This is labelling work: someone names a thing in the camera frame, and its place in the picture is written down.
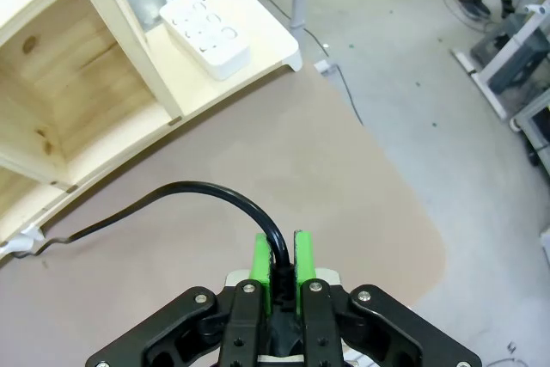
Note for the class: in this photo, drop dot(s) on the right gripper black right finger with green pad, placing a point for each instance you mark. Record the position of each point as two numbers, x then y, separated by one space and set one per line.
320 319

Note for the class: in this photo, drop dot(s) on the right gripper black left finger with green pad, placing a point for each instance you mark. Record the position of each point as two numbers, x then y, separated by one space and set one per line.
247 319

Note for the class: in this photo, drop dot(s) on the white floor adapter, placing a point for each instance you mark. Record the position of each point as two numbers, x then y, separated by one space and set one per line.
324 67

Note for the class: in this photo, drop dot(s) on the white power strip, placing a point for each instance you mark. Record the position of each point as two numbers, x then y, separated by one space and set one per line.
210 49

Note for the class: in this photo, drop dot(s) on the wooden shelf unit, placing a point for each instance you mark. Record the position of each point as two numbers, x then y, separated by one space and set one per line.
266 32

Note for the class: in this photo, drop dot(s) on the grey cabinet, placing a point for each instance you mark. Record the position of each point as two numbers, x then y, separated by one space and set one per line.
537 126

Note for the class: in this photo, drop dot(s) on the light wooden shelf organizer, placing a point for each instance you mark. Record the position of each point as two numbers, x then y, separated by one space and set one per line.
77 83

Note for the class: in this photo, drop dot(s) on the white wall plug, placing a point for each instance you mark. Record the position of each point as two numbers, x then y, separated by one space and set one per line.
21 243

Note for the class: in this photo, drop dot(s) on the white table frame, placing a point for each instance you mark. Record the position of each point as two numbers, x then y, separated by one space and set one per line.
485 83

